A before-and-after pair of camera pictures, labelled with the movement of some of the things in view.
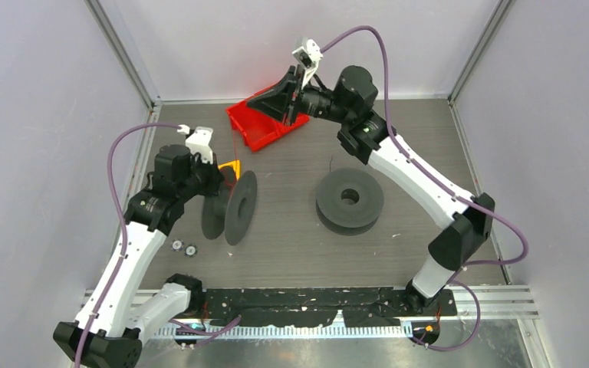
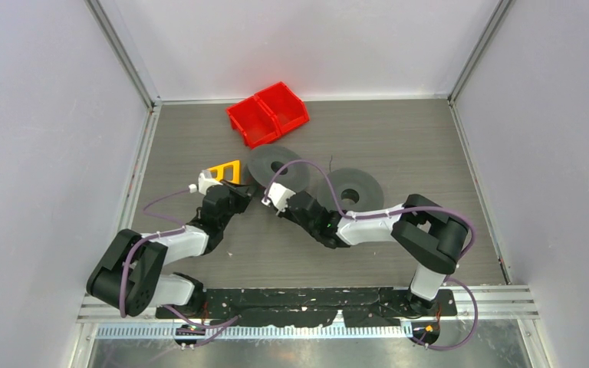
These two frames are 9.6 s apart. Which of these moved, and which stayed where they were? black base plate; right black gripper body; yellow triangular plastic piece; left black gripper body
Moved: left black gripper body; right black gripper body
Stayed: yellow triangular plastic piece; black base plate
